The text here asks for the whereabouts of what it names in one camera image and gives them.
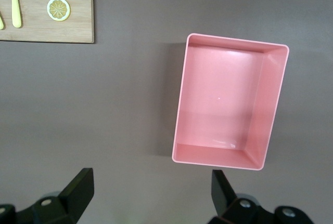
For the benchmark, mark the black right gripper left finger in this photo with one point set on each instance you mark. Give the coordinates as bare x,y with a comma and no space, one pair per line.
78,190

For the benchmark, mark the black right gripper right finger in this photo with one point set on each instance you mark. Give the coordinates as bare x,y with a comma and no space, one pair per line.
221,195

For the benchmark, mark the pink plastic bin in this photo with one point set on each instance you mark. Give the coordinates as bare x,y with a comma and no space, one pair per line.
219,102

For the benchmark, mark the wooden cutting board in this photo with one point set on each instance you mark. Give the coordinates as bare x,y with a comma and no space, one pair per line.
36,30

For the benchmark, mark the lemon slice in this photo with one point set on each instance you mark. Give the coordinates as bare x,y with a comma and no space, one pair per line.
58,9

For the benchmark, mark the yellow plastic knife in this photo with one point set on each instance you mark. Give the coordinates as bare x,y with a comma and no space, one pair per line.
1,22

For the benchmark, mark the yellow plastic fork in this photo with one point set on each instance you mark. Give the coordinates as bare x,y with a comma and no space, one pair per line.
16,11

